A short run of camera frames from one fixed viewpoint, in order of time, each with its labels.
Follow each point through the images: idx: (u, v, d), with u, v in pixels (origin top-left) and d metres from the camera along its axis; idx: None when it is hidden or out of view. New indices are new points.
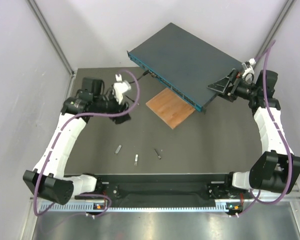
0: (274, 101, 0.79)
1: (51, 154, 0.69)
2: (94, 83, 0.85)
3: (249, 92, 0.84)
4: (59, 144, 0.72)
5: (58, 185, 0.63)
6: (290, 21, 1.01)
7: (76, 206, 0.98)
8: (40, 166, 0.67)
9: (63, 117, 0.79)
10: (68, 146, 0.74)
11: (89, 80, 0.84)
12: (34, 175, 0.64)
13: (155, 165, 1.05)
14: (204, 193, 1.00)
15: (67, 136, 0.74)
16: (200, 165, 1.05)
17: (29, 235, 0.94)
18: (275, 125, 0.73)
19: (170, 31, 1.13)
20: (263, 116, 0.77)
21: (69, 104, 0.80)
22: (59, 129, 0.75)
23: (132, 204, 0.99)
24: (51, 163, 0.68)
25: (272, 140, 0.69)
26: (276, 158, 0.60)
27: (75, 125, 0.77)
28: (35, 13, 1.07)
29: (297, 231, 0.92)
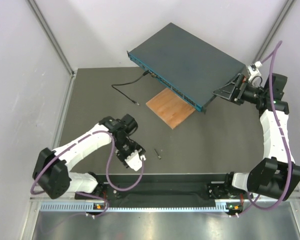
0: (282, 105, 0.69)
1: (73, 146, 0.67)
2: (133, 124, 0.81)
3: (256, 95, 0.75)
4: (85, 143, 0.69)
5: (62, 176, 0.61)
6: (290, 21, 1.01)
7: (76, 206, 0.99)
8: (59, 151, 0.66)
9: (99, 127, 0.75)
10: (89, 149, 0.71)
11: (131, 117, 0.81)
12: (49, 155, 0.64)
13: (154, 165, 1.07)
14: (204, 193, 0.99)
15: (93, 142, 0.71)
16: (199, 165, 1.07)
17: (29, 236, 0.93)
18: (280, 131, 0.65)
19: (170, 31, 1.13)
20: (269, 119, 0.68)
21: (107, 121, 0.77)
22: (90, 132, 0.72)
23: (132, 204, 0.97)
24: (69, 153, 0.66)
25: (274, 146, 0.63)
26: (276, 165, 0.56)
27: (105, 138, 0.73)
28: (36, 13, 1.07)
29: (297, 231, 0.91)
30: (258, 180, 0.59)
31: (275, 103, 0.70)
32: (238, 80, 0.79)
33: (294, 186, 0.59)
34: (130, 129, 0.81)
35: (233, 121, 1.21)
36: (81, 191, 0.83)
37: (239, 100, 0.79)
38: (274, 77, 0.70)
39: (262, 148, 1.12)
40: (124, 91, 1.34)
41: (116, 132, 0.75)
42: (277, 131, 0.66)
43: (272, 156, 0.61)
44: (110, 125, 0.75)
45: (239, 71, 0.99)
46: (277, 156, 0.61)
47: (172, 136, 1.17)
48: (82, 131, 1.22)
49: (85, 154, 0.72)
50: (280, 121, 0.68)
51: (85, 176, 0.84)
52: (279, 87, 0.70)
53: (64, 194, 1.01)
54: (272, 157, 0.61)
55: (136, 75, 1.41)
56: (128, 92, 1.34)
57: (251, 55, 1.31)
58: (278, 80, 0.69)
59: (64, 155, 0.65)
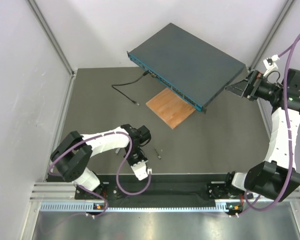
0: None
1: (99, 137, 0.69)
2: (148, 136, 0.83)
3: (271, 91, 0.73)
4: (110, 137, 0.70)
5: (83, 161, 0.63)
6: (290, 21, 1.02)
7: (76, 206, 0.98)
8: (87, 137, 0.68)
9: (120, 129, 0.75)
10: (111, 145, 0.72)
11: (146, 129, 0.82)
12: (76, 138, 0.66)
13: (156, 166, 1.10)
14: (204, 193, 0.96)
15: (115, 140, 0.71)
16: (197, 165, 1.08)
17: (29, 235, 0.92)
18: (289, 134, 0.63)
19: (170, 31, 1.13)
20: (280, 119, 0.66)
21: (129, 127, 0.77)
22: (115, 130, 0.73)
23: (132, 204, 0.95)
24: (94, 142, 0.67)
25: (277, 149, 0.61)
26: (274, 170, 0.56)
27: (125, 140, 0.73)
28: (35, 13, 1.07)
29: (297, 232, 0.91)
30: (255, 181, 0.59)
31: (291, 100, 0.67)
32: (252, 75, 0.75)
33: (290, 190, 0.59)
34: (144, 139, 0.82)
35: (234, 121, 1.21)
36: (84, 187, 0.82)
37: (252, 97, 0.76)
38: (294, 72, 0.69)
39: (262, 148, 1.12)
40: (124, 91, 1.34)
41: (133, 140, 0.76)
42: (285, 133, 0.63)
43: (272, 160, 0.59)
44: (130, 131, 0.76)
45: (240, 70, 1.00)
46: (278, 161, 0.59)
47: (172, 136, 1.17)
48: (82, 131, 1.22)
49: (105, 149, 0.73)
50: (291, 122, 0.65)
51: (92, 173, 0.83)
52: (297, 84, 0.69)
53: (64, 194, 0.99)
54: (272, 161, 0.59)
55: (137, 75, 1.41)
56: (128, 92, 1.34)
57: (251, 55, 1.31)
58: (297, 74, 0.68)
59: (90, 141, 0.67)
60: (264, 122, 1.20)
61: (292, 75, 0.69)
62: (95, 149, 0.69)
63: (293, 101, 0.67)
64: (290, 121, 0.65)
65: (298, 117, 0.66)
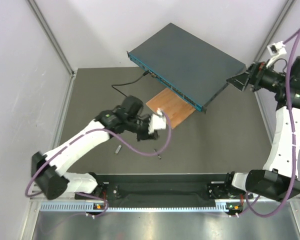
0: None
1: (65, 149, 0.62)
2: (135, 103, 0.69)
3: (277, 83, 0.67)
4: (77, 145, 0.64)
5: (54, 182, 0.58)
6: (291, 21, 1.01)
7: (76, 206, 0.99)
8: (50, 155, 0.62)
9: (93, 122, 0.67)
10: (84, 149, 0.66)
11: (129, 99, 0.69)
12: (41, 159, 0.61)
13: (156, 166, 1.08)
14: (204, 193, 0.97)
15: (86, 143, 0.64)
16: (197, 165, 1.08)
17: (29, 235, 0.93)
18: (293, 138, 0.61)
19: (170, 31, 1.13)
20: (284, 121, 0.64)
21: (104, 116, 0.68)
22: (83, 131, 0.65)
23: (132, 205, 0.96)
24: (60, 158, 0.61)
25: (279, 156, 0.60)
26: (274, 178, 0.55)
27: (100, 137, 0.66)
28: (35, 13, 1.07)
29: (297, 232, 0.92)
30: (253, 183, 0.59)
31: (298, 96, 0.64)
32: (253, 68, 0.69)
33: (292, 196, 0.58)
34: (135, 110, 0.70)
35: (234, 121, 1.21)
36: (80, 191, 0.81)
37: (255, 88, 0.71)
38: None
39: (262, 148, 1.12)
40: (124, 91, 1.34)
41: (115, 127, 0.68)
42: (289, 137, 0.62)
43: (274, 168, 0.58)
44: (105, 122, 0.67)
45: (240, 70, 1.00)
46: (280, 168, 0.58)
47: (173, 136, 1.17)
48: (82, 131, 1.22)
49: (82, 154, 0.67)
50: (295, 123, 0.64)
51: (84, 177, 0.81)
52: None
53: (65, 194, 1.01)
54: (274, 169, 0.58)
55: (137, 75, 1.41)
56: (128, 92, 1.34)
57: (251, 55, 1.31)
58: None
59: (54, 160, 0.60)
60: (264, 122, 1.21)
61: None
62: (68, 162, 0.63)
63: (299, 99, 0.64)
64: (294, 122, 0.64)
65: None
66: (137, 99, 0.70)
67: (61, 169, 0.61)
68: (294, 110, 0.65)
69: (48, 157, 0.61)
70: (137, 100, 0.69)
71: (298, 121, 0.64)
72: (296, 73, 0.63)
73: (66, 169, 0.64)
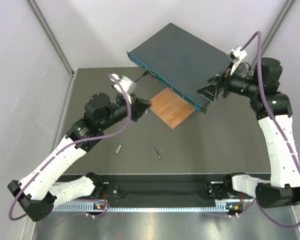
0: (284, 100, 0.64)
1: (37, 176, 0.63)
2: (99, 110, 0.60)
3: (245, 88, 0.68)
4: (50, 168, 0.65)
5: (32, 208, 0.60)
6: (291, 21, 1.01)
7: (76, 206, 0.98)
8: (24, 183, 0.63)
9: (65, 140, 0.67)
10: (59, 171, 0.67)
11: (90, 108, 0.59)
12: (16, 188, 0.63)
13: (156, 166, 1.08)
14: (204, 193, 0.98)
15: (58, 165, 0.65)
16: (198, 165, 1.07)
17: (29, 235, 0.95)
18: (289, 147, 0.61)
19: (170, 31, 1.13)
20: (273, 132, 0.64)
21: (76, 131, 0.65)
22: (54, 153, 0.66)
23: (132, 205, 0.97)
24: (35, 184, 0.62)
25: (285, 169, 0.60)
26: (290, 194, 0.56)
27: (73, 154, 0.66)
28: (35, 13, 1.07)
29: (297, 231, 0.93)
30: (269, 201, 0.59)
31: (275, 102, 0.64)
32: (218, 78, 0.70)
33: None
34: (104, 114, 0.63)
35: (233, 121, 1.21)
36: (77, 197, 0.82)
37: (226, 93, 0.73)
38: (268, 69, 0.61)
39: (262, 148, 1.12)
40: None
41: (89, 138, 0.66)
42: (284, 146, 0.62)
43: (286, 184, 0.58)
44: (79, 136, 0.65)
45: None
46: (289, 181, 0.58)
47: (173, 136, 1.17)
48: None
49: (59, 175, 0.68)
50: (284, 131, 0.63)
51: (78, 183, 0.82)
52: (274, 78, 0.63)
53: None
54: (286, 184, 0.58)
55: (137, 75, 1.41)
56: None
57: (251, 55, 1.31)
58: (272, 72, 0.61)
59: (29, 188, 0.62)
60: None
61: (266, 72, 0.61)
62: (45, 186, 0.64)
63: (276, 105, 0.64)
64: (282, 130, 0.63)
65: (286, 119, 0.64)
66: (100, 105, 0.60)
67: (38, 196, 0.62)
68: (277, 116, 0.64)
69: (23, 186, 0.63)
70: (100, 106, 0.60)
71: (285, 128, 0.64)
72: (265, 80, 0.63)
73: (45, 193, 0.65)
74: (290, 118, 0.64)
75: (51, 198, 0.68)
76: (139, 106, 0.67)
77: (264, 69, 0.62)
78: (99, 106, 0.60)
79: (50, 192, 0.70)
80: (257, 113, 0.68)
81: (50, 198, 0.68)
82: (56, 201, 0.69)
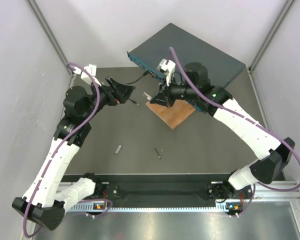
0: (222, 91, 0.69)
1: (40, 184, 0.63)
2: (78, 102, 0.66)
3: (184, 93, 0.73)
4: (50, 172, 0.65)
5: (47, 214, 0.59)
6: (289, 21, 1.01)
7: (76, 206, 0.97)
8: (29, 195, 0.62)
9: (55, 142, 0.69)
10: (59, 173, 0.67)
11: (70, 103, 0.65)
12: (23, 203, 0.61)
13: (156, 166, 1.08)
14: (204, 193, 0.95)
15: (57, 167, 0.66)
16: (198, 166, 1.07)
17: (29, 235, 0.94)
18: (250, 121, 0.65)
19: (171, 31, 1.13)
20: (230, 115, 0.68)
21: (63, 130, 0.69)
22: (49, 157, 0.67)
23: (132, 204, 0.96)
24: (41, 193, 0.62)
25: (260, 139, 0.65)
26: (278, 157, 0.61)
27: (68, 153, 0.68)
28: (35, 13, 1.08)
29: (297, 231, 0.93)
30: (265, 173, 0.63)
31: (215, 96, 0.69)
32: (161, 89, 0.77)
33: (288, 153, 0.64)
34: (83, 105, 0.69)
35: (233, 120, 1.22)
36: (82, 197, 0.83)
37: (170, 101, 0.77)
38: (196, 74, 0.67)
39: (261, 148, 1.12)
40: None
41: (78, 134, 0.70)
42: (245, 122, 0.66)
43: (269, 150, 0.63)
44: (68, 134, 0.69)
45: (238, 71, 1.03)
46: (269, 146, 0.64)
47: (173, 136, 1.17)
48: None
49: (60, 178, 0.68)
50: (237, 111, 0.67)
51: (79, 185, 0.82)
52: (204, 78, 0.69)
53: None
54: (269, 150, 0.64)
55: (137, 74, 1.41)
56: None
57: (251, 55, 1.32)
58: (201, 74, 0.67)
59: (36, 198, 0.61)
60: (264, 123, 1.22)
61: (196, 76, 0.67)
62: (51, 192, 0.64)
63: (217, 98, 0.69)
64: (235, 111, 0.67)
65: (232, 102, 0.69)
66: (77, 97, 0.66)
67: (48, 202, 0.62)
68: (225, 105, 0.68)
69: (29, 198, 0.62)
70: (77, 99, 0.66)
71: (237, 109, 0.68)
72: (199, 83, 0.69)
73: (53, 198, 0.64)
74: (233, 100, 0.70)
75: (59, 203, 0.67)
76: (123, 88, 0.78)
77: (194, 75, 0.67)
78: (76, 98, 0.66)
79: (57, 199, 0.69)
80: (208, 111, 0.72)
81: (58, 203, 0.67)
82: (65, 205, 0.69)
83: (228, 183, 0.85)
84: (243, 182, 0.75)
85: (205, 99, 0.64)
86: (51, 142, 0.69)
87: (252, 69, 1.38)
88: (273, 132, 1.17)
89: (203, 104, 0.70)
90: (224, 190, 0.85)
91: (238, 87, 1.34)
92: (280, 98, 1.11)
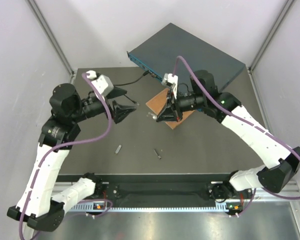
0: (230, 98, 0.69)
1: (31, 194, 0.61)
2: (65, 100, 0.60)
3: (194, 103, 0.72)
4: (40, 181, 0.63)
5: (42, 220, 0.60)
6: (289, 21, 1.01)
7: (76, 206, 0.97)
8: (22, 205, 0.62)
9: (41, 149, 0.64)
10: (50, 180, 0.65)
11: (57, 101, 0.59)
12: (17, 213, 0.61)
13: (156, 166, 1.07)
14: (204, 193, 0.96)
15: (46, 175, 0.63)
16: (198, 166, 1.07)
17: (29, 236, 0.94)
18: (259, 129, 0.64)
19: (171, 31, 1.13)
20: (239, 123, 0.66)
21: (48, 133, 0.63)
22: (36, 166, 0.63)
23: (132, 204, 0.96)
24: (33, 203, 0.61)
25: (269, 147, 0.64)
26: (288, 166, 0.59)
27: (56, 160, 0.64)
28: (35, 12, 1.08)
29: (297, 231, 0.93)
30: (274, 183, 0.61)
31: (223, 103, 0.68)
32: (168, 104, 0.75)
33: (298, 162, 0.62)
34: (72, 104, 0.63)
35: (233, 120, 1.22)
36: (83, 197, 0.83)
37: (179, 114, 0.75)
38: (203, 81, 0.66)
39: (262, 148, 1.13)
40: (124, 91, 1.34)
41: (65, 136, 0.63)
42: (254, 131, 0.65)
43: (279, 159, 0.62)
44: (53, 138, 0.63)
45: (238, 71, 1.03)
46: (279, 155, 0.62)
47: (173, 136, 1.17)
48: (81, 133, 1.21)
49: (53, 183, 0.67)
50: (246, 119, 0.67)
51: (79, 185, 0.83)
52: (211, 85, 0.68)
53: None
54: (279, 159, 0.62)
55: (137, 74, 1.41)
56: (128, 92, 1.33)
57: (251, 55, 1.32)
58: (207, 81, 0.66)
59: (29, 208, 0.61)
60: (264, 122, 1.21)
61: (203, 84, 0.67)
62: (44, 200, 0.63)
63: (225, 104, 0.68)
64: (244, 118, 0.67)
65: (240, 109, 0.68)
66: (66, 95, 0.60)
67: (43, 210, 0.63)
68: (233, 112, 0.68)
69: (22, 208, 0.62)
70: (66, 96, 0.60)
71: (245, 116, 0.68)
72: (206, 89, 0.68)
73: (48, 204, 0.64)
74: (243, 107, 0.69)
75: (59, 205, 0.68)
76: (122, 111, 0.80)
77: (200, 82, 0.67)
78: (64, 96, 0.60)
79: (56, 200, 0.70)
80: (216, 118, 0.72)
81: (57, 205, 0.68)
82: (64, 206, 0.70)
83: (228, 183, 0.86)
84: (245, 183, 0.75)
85: (215, 104, 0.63)
86: (37, 149, 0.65)
87: (252, 69, 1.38)
88: (273, 132, 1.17)
89: (212, 110, 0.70)
90: (224, 189, 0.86)
91: (239, 87, 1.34)
92: (280, 98, 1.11)
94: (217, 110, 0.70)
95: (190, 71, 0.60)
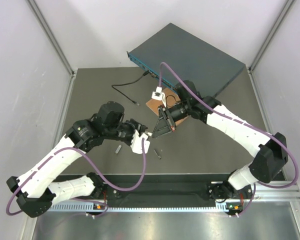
0: (211, 100, 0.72)
1: (34, 174, 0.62)
2: (114, 111, 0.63)
3: (184, 110, 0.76)
4: (48, 167, 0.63)
5: (32, 203, 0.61)
6: (289, 20, 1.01)
7: (76, 206, 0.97)
8: (22, 180, 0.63)
9: (64, 140, 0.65)
10: (57, 170, 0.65)
11: (107, 109, 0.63)
12: (14, 185, 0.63)
13: (156, 166, 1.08)
14: (204, 193, 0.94)
15: (55, 164, 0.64)
16: (197, 166, 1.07)
17: (29, 235, 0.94)
18: (238, 121, 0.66)
19: (170, 31, 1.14)
20: (219, 118, 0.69)
21: (76, 130, 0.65)
22: (53, 151, 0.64)
23: (132, 205, 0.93)
24: (31, 183, 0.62)
25: (250, 136, 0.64)
26: (269, 150, 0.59)
27: (72, 155, 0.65)
28: (35, 13, 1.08)
29: (296, 231, 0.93)
30: (262, 170, 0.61)
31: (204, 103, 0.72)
32: (160, 113, 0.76)
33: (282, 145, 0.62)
34: (116, 117, 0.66)
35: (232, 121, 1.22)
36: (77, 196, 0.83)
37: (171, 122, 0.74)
38: None
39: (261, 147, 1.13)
40: (124, 91, 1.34)
41: (88, 140, 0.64)
42: (233, 123, 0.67)
43: (260, 145, 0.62)
44: (78, 136, 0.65)
45: (238, 71, 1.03)
46: (259, 142, 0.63)
47: (172, 136, 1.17)
48: None
49: (57, 173, 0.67)
50: (226, 114, 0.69)
51: (79, 183, 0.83)
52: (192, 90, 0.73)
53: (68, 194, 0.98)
54: (260, 145, 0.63)
55: (137, 74, 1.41)
56: (128, 92, 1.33)
57: (251, 55, 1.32)
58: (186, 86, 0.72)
59: (26, 186, 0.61)
60: (264, 122, 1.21)
61: None
62: (42, 186, 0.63)
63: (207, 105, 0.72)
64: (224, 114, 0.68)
65: (221, 107, 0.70)
66: (116, 108, 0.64)
67: (36, 194, 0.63)
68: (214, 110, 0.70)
69: (20, 183, 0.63)
70: (116, 109, 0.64)
71: (225, 112, 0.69)
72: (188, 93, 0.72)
73: (43, 190, 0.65)
74: (222, 106, 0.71)
75: (51, 195, 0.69)
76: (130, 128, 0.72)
77: None
78: (115, 109, 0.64)
79: (50, 189, 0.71)
80: (200, 119, 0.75)
81: (49, 195, 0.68)
82: (54, 199, 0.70)
83: (228, 183, 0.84)
84: (243, 181, 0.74)
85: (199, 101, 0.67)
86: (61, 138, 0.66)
87: (252, 69, 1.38)
88: (273, 131, 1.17)
89: (196, 112, 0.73)
90: (223, 189, 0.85)
91: (238, 87, 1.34)
92: (281, 97, 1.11)
94: (201, 112, 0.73)
95: (176, 75, 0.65)
